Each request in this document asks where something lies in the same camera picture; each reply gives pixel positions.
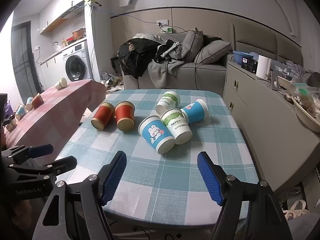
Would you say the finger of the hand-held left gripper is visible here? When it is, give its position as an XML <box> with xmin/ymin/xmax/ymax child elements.
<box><xmin>0</xmin><ymin>144</ymin><xmax>54</xmax><ymax>164</ymax></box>
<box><xmin>9</xmin><ymin>156</ymin><xmax>77</xmax><ymax>180</ymax></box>

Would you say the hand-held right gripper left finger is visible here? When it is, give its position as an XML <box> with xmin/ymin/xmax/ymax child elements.
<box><xmin>32</xmin><ymin>151</ymin><xmax>127</xmax><ymax>240</ymax></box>

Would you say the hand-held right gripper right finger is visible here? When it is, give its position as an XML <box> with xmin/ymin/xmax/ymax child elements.
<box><xmin>197</xmin><ymin>151</ymin><xmax>293</xmax><ymax>240</ymax></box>

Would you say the blue rabbit paper cup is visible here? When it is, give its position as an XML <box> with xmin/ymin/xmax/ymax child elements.
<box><xmin>138</xmin><ymin>115</ymin><xmax>173</xmax><ymax>155</ymax></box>
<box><xmin>180</xmin><ymin>99</ymin><xmax>209</xmax><ymax>124</ymax></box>

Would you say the red paper cup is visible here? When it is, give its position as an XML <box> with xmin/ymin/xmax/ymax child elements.
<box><xmin>91</xmin><ymin>102</ymin><xmax>116</xmax><ymax>131</ymax></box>
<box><xmin>115</xmin><ymin>101</ymin><xmax>135</xmax><ymax>132</ymax></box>
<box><xmin>32</xmin><ymin>93</ymin><xmax>45</xmax><ymax>109</ymax></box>

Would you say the white green paper cup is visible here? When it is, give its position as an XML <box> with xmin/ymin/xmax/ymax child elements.
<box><xmin>160</xmin><ymin>108</ymin><xmax>193</xmax><ymax>145</ymax></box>
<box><xmin>155</xmin><ymin>91</ymin><xmax>181</xmax><ymax>115</ymax></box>

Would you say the blue checkered tablecloth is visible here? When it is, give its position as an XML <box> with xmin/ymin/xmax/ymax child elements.
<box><xmin>54</xmin><ymin>89</ymin><xmax>260</xmax><ymax>227</ymax></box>

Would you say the pink checkered tablecloth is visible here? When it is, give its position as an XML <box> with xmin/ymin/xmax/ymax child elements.
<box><xmin>5</xmin><ymin>79</ymin><xmax>107</xmax><ymax>161</ymax></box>

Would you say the grey cabinet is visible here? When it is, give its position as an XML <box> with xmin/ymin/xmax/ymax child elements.
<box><xmin>222</xmin><ymin>60</ymin><xmax>320</xmax><ymax>193</ymax></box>

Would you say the dark door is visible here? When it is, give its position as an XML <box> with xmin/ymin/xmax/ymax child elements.
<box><xmin>11</xmin><ymin>21</ymin><xmax>40</xmax><ymax>96</ymax></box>

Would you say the white tote bag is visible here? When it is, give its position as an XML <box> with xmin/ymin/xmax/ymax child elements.
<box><xmin>280</xmin><ymin>199</ymin><xmax>308</xmax><ymax>221</ymax></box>

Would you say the white washing machine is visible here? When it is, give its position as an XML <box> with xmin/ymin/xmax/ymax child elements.
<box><xmin>61</xmin><ymin>40</ymin><xmax>94</xmax><ymax>82</ymax></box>

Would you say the grey sofa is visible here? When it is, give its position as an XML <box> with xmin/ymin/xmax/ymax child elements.
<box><xmin>122</xmin><ymin>30</ymin><xmax>233</xmax><ymax>98</ymax></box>

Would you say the beige bowl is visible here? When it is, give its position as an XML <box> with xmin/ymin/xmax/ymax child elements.
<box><xmin>291</xmin><ymin>97</ymin><xmax>320</xmax><ymax>133</ymax></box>

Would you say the grey hoodie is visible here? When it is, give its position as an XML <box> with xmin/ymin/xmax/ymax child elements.
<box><xmin>147</xmin><ymin>54</ymin><xmax>196</xmax><ymax>88</ymax></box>

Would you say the black box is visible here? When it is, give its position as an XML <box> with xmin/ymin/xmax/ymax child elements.
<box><xmin>241</xmin><ymin>56</ymin><xmax>258</xmax><ymax>74</ymax></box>

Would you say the orange cooking pot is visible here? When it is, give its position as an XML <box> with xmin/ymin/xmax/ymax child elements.
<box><xmin>72</xmin><ymin>28</ymin><xmax>86</xmax><ymax>40</ymax></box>

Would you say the white paper towel roll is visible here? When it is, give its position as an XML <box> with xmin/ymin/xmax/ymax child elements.
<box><xmin>256</xmin><ymin>55</ymin><xmax>272</xmax><ymax>80</ymax></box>

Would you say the pile of dark clothes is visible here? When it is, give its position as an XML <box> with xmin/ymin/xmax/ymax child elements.
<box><xmin>117</xmin><ymin>38</ymin><xmax>182</xmax><ymax>79</ymax></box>

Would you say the grey pillow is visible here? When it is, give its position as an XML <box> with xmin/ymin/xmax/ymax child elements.
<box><xmin>183</xmin><ymin>29</ymin><xmax>204</xmax><ymax>63</ymax></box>
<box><xmin>195</xmin><ymin>40</ymin><xmax>232</xmax><ymax>64</ymax></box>

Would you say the blue plastic basin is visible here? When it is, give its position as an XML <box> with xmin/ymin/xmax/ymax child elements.
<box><xmin>233</xmin><ymin>50</ymin><xmax>258</xmax><ymax>63</ymax></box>

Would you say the range hood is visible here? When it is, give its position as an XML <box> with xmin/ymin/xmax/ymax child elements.
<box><xmin>61</xmin><ymin>1</ymin><xmax>86</xmax><ymax>19</ymax></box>

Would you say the grey upholstered headboard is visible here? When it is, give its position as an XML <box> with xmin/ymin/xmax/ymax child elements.
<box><xmin>232</xmin><ymin>19</ymin><xmax>302</xmax><ymax>64</ymax></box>

